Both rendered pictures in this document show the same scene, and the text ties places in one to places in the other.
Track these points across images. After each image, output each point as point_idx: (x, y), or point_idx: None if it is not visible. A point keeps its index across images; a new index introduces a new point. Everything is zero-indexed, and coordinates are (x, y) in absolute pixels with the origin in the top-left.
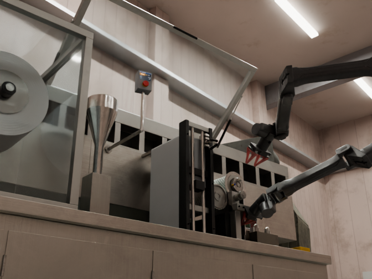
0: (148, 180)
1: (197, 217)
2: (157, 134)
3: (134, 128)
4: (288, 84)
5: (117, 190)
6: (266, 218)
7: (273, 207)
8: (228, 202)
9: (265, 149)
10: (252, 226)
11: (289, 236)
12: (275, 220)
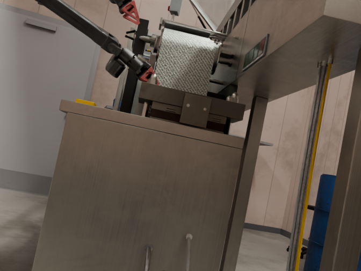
0: (219, 65)
1: (229, 80)
2: (233, 11)
3: (227, 22)
4: (42, 5)
5: (210, 88)
6: (282, 15)
7: (106, 65)
8: (183, 59)
9: (117, 5)
10: (259, 51)
11: (310, 16)
12: (295, 1)
